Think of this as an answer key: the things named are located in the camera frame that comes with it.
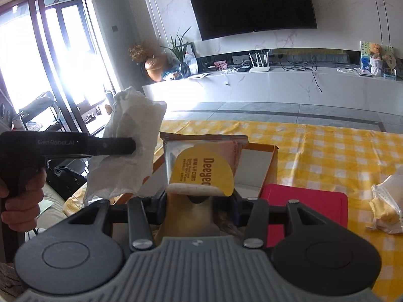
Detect silver packet with yellow label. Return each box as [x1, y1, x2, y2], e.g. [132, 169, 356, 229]
[159, 131, 250, 237]

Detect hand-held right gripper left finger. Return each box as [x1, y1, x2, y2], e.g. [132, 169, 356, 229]
[67, 191, 168, 253]

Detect crinkled white plastic packet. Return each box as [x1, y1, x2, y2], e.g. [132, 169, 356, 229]
[83, 85, 167, 206]

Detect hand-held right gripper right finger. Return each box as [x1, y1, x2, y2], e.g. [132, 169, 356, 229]
[232, 194, 336, 249]

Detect brown teddy bear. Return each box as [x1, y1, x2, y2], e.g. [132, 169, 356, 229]
[368, 42, 387, 77]

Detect black bag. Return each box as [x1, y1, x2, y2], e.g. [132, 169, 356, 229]
[47, 164, 88, 201]

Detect person's left hand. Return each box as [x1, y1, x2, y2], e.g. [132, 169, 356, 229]
[0, 166, 47, 233]

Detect brown round vase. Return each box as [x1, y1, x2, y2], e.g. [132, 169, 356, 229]
[144, 55, 168, 83]

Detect black wall television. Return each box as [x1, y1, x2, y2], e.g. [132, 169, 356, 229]
[186, 0, 318, 42]

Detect white marble television cabinet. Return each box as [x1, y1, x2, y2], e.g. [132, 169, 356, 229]
[142, 64, 403, 108]

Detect red flat box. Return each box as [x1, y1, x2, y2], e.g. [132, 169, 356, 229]
[259, 183, 349, 250]

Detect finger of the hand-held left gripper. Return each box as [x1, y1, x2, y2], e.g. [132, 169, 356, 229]
[91, 136, 137, 157]

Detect white router with antennas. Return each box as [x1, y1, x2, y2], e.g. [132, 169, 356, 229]
[248, 50, 272, 74]

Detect dark framed glass door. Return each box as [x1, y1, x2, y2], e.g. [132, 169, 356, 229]
[0, 0, 127, 134]

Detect black cables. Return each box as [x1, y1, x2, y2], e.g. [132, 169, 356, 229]
[280, 54, 324, 94]

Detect clear snack packets on table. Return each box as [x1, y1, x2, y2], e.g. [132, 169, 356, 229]
[366, 164, 403, 235]

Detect black picture frame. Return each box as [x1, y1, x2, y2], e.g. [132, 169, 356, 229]
[185, 42, 200, 75]

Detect green potted plant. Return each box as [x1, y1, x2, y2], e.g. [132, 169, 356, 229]
[161, 26, 193, 78]

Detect black metal rack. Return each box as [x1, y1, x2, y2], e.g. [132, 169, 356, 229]
[18, 91, 64, 133]

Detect teddy bear with picture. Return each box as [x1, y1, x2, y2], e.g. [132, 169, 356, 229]
[358, 40, 396, 77]

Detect cardboard box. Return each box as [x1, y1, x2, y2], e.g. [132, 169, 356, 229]
[110, 131, 280, 206]

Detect yellow checked tablecloth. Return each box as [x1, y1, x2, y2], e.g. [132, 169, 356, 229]
[62, 119, 403, 302]

